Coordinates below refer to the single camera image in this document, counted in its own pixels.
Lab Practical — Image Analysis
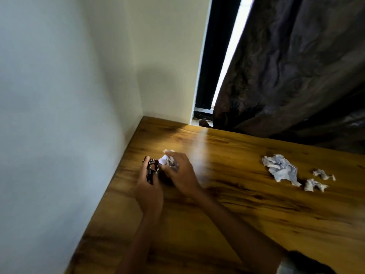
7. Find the person's left forearm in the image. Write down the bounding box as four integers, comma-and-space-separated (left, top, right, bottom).
115, 211, 161, 274

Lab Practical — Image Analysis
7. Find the black window frame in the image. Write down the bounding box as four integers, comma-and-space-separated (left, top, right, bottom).
193, 0, 243, 121

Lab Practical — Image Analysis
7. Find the dark brown snack wrapper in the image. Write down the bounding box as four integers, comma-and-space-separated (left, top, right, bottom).
145, 158, 160, 185

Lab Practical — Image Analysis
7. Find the person's right hand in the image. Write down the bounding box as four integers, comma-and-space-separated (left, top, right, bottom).
159, 152, 202, 196

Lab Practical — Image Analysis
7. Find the person's left hand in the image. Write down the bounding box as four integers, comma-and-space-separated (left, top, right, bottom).
134, 156, 165, 216

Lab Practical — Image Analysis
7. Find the black white patterned sleeve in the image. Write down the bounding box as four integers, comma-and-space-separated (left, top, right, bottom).
276, 250, 338, 274

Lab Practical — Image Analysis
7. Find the person's right forearm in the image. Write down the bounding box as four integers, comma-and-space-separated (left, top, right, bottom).
193, 187, 287, 274

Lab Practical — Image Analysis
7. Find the twisted white paper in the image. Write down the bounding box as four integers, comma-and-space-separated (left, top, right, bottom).
303, 178, 329, 193

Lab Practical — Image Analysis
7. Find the white paper ball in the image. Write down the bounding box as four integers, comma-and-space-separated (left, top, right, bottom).
158, 149, 181, 173

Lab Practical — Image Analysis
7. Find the dark brown leaf-patterned curtain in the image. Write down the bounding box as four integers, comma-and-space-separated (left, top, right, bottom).
213, 0, 365, 155

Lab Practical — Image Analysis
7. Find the large white paper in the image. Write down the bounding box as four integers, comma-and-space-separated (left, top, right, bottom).
262, 154, 303, 188

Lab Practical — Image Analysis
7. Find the small white paper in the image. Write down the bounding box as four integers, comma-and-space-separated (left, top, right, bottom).
312, 169, 337, 182

